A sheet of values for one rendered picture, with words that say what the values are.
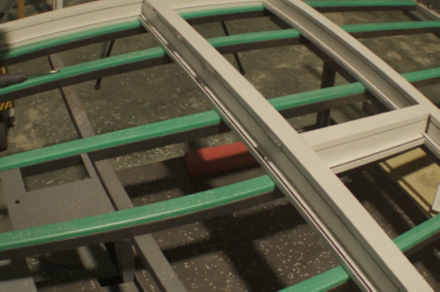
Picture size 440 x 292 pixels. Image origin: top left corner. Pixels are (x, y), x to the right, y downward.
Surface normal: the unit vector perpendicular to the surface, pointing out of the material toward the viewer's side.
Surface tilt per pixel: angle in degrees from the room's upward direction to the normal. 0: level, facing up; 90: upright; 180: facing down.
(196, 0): 90
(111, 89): 0
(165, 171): 0
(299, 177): 90
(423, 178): 0
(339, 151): 90
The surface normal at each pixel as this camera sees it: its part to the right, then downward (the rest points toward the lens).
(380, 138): 0.40, 0.51
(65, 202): 0.04, -0.84
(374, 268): -0.91, 0.18
